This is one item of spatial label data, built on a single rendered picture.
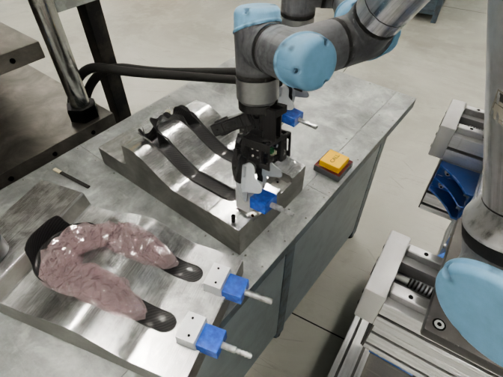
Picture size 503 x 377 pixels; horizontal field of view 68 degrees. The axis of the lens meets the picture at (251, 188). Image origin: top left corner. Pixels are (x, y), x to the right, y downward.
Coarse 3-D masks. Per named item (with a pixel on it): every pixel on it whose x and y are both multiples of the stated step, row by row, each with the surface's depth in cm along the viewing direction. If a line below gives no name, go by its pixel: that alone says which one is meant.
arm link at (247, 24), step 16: (240, 16) 56; (256, 16) 55; (272, 16) 56; (240, 32) 57; (256, 32) 55; (240, 48) 58; (240, 64) 60; (240, 80) 62; (256, 80) 60; (272, 80) 61
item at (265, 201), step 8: (248, 192) 76; (264, 192) 78; (240, 200) 79; (248, 200) 77; (256, 200) 76; (264, 200) 76; (272, 200) 77; (240, 208) 80; (248, 208) 78; (256, 208) 77; (264, 208) 76; (272, 208) 76; (280, 208) 75
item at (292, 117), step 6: (294, 108) 99; (282, 114) 98; (288, 114) 97; (294, 114) 97; (300, 114) 98; (282, 120) 99; (288, 120) 98; (294, 120) 97; (300, 120) 97; (306, 120) 97; (294, 126) 98; (312, 126) 96
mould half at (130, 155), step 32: (160, 128) 95; (128, 160) 93; (160, 160) 89; (192, 160) 93; (224, 160) 94; (288, 160) 93; (160, 192) 92; (192, 192) 86; (288, 192) 91; (224, 224) 80; (256, 224) 84
